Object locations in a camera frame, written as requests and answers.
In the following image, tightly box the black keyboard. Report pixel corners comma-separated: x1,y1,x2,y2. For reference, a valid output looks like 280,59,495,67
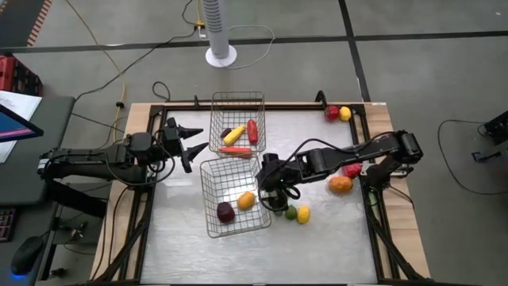
0,208,17,243

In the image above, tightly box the red plastic crate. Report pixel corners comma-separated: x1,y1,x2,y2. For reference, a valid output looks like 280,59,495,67
0,55,44,97

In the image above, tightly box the dark red plum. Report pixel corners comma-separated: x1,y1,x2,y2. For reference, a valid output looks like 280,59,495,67
216,201,236,224

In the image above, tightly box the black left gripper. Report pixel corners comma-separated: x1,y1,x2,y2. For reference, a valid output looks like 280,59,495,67
158,117,210,175

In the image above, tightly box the black floor device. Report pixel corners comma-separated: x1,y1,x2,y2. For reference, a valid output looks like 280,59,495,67
483,110,508,146

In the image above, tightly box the yellow lemon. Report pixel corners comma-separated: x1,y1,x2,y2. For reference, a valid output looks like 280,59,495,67
297,204,311,225

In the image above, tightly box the black table frame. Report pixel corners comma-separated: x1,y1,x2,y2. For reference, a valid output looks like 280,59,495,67
94,101,429,285

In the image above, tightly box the black computer mouse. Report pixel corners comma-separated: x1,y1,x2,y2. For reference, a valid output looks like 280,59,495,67
10,236,44,276

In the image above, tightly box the white floor cable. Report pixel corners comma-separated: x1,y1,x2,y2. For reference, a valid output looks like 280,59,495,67
228,25,275,71

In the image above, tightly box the looped black cable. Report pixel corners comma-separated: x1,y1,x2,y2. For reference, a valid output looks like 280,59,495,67
152,81,171,102

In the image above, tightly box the orange fruit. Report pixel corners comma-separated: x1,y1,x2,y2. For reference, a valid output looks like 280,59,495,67
328,175,354,195

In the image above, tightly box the dark grey desk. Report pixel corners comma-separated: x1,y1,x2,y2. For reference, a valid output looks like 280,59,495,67
0,95,108,285

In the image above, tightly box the yellow orange mango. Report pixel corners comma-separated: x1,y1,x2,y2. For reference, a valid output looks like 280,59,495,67
237,191,257,211

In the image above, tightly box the wire basket with finer mesh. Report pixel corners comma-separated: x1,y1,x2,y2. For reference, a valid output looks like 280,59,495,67
209,91,267,159

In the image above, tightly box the yellow corn cob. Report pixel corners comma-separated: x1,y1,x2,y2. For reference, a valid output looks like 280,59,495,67
223,125,247,147

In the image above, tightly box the orange carrot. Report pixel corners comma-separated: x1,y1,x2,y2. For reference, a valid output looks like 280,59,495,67
218,146,255,157

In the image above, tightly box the small black floor bracket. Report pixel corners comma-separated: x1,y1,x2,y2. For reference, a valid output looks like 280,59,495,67
471,149,503,163

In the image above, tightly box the red tomato with green star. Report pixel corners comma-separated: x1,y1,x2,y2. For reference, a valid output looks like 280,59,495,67
324,104,341,122

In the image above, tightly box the tilted computer screen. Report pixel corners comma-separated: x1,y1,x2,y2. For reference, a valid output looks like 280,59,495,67
0,103,44,144

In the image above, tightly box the long red chili pepper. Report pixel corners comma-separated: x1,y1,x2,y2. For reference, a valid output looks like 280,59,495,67
246,118,260,145

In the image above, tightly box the white tower fan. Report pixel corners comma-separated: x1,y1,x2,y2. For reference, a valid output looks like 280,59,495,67
200,0,238,68

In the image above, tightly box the dark floor mat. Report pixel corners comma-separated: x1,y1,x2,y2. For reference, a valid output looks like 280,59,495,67
0,0,53,48

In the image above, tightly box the yellow floor cable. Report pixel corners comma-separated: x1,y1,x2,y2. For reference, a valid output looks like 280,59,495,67
65,0,127,143

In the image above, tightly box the wire basket with larger mesh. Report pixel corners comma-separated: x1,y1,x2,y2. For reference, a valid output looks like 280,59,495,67
199,157,273,239

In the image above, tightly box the red bell pepper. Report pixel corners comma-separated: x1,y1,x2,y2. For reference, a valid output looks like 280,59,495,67
342,162,364,180

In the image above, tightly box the long black floor cable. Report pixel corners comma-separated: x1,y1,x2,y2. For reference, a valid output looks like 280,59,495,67
75,0,199,102

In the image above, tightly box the thin black floor cable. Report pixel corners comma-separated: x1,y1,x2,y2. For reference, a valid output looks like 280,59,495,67
437,118,508,196

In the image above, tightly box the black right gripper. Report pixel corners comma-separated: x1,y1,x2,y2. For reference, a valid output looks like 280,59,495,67
256,152,302,212

